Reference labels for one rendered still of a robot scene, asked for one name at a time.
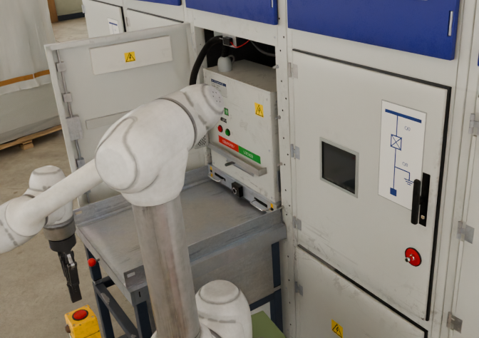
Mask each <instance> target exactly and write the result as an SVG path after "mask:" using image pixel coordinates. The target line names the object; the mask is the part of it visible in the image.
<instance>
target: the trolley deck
mask: <svg viewBox="0 0 479 338"><path fill-rule="evenodd" d="M180 202H181V206H182V215H183V220H184V225H185V234H186V239H187V246H188V245H191V244H193V243H195V242H198V241H201V240H203V239H205V238H207V237H210V236H213V235H216V234H217V233H219V232H222V231H225V230H228V229H230V228H231V227H234V226H237V225H240V224H242V223H244V222H247V221H249V220H252V219H254V218H256V217H259V216H261V215H264V214H266V213H265V212H263V211H261V210H259V209H257V208H256V207H254V206H253V205H251V204H250V202H248V201H246V200H245V199H244V198H242V197H240V198H239V197H238V196H236V195H235V194H233V193H232V191H231V190H230V189H228V188H226V187H225V186H224V185H222V184H221V183H219V182H216V181H214V180H211V181H209V182H206V183H203V184H200V185H197V186H195V187H192V188H188V189H186V190H183V191H181V192H180ZM75 233H76V234H77V236H79V238H80V239H81V241H82V242H83V243H84V245H85V246H86V247H87V248H88V249H89V251H90V252H91V254H92V255H93V256H94V257H95V258H96V259H98V258H99V259H100V261H98V262H99V264H100V265H101V267H102V268H103V269H104V270H105V271H106V273H107V274H108V275H109V277H110V278H111V279H112V281H114V283H115V284H116V286H117V287H118V288H119V290H120V291H121V292H122V293H123V294H124V296H125V297H126V299H127V300H128V301H129V303H131V305H132V306H135V305H137V304H140V303H141V302H144V301H146V300H148V299H150V295H149V291H148V284H147V282H144V283H142V284H139V285H137V286H134V287H132V288H130V289H128V290H127V289H126V288H125V286H124V285H123V283H124V282H125V279H124V274H123V272H125V271H127V270H130V269H133V268H134V267H137V266H139V265H142V264H143V259H142V255H141V251H140V244H139V239H138V233H137V229H136V225H135V218H134V214H133V209H129V210H126V211H124V212H120V213H118V214H115V215H112V216H110V217H106V218H103V219H101V220H98V221H95V222H92V223H89V224H87V225H84V226H81V227H77V226H76V231H75ZM284 238H286V225H283V224H279V225H276V226H274V227H271V228H269V229H268V230H265V231H263V232H260V233H258V234H256V235H253V236H251V237H248V238H246V239H244V240H241V241H239V242H236V243H235V244H233V245H230V246H228V247H225V248H223V249H221V250H218V251H216V252H214V253H212V254H209V255H207V256H204V257H202V258H200V259H198V260H195V261H193V262H191V263H190V266H191V271H192V279H195V278H197V277H200V276H202V275H205V274H207V273H208V272H211V271H213V270H216V269H217V268H220V267H222V266H224V265H227V264H229V263H231V262H234V261H235V260H238V259H240V258H242V257H244V256H247V255H249V254H251V253H253V252H256V251H258V250H261V249H262V248H264V247H267V246H269V245H271V244H274V243H276V242H278V241H280V240H283V239H284Z"/></svg>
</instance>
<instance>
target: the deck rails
mask: <svg viewBox="0 0 479 338"><path fill-rule="evenodd" d="M207 174H208V166H207V165H205V166H202V167H200V168H196V169H194V170H190V171H187V172H185V179H184V185H183V187H182V190H181V191H183V190H186V189H188V188H192V187H195V186H197V185H200V184H203V183H206V182H209V181H211V180H212V179H211V178H209V177H208V176H207ZM129 209H132V204H131V203H129V202H128V201H127V200H126V199H125V198H124V197H123V195H122V194H120V195H116V196H113V197H111V198H107V199H105V200H101V201H98V202H96V203H92V204H90V205H86V206H83V207H81V208H77V209H75V210H73V216H74V220H75V225H76V226H77V227H81V226H84V225H87V224H89V223H92V222H95V221H98V220H101V219H103V218H106V217H110V216H112V215H115V214H118V213H120V212H124V211H126V210H129ZM81 210H82V213H80V214H77V215H76V214H75V212H78V211H81ZM279 224H281V211H280V209H279V208H278V209H276V210H273V211H271V212H269V213H266V214H264V215H261V216H259V217H256V218H254V219H252V220H249V221H247V222H244V223H242V224H240V225H237V226H234V227H231V228H230V229H228V230H225V231H222V232H219V233H217V234H216V235H213V236H210V237H207V238H205V239H203V240H201V241H198V242H195V243H193V244H191V245H188V246H187V248H188V252H189V258H190V262H193V261H195V260H198V259H200V258H202V257H204V256H207V255H209V254H212V253H214V252H216V251H218V250H221V249H223V248H225V247H228V246H230V245H233V244H235V243H236V242H239V241H241V240H244V239H246V238H248V237H251V236H253V235H256V234H258V233H260V232H263V231H265V230H268V229H269V228H271V227H274V226H276V225H279ZM131 272H135V274H134V275H132V276H129V277H128V276H127V274H130V273H131ZM123 274H124V279H125V282H124V283H123V285H124V286H125V288H126V289H127V290H128V289H130V288H132V287H134V286H137V285H139V284H142V283H144V282H147V280H146V276H145V269H144V265H143V264H142V265H139V266H137V267H134V268H133V269H130V270H127V271H125V272H123Z"/></svg>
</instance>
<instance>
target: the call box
mask: <svg viewBox="0 0 479 338"><path fill-rule="evenodd" d="M79 310H84V311H86V312H87V314H86V316H85V317H84V318H82V319H75V318H74V317H73V316H74V314H75V313H76V312H77V311H79ZM64 316H65V319H66V324H67V323H68V324H69V326H70V328H71V333H69V336H70V338H101V333H100V330H99V326H98V320H97V316H96V315H95V314H94V312H93V310H92V309H91V308H90V306H89V305H86V306H83V307H81V308H78V309H76V310H73V311H72V312H69V313H67V314H65V315H64Z"/></svg>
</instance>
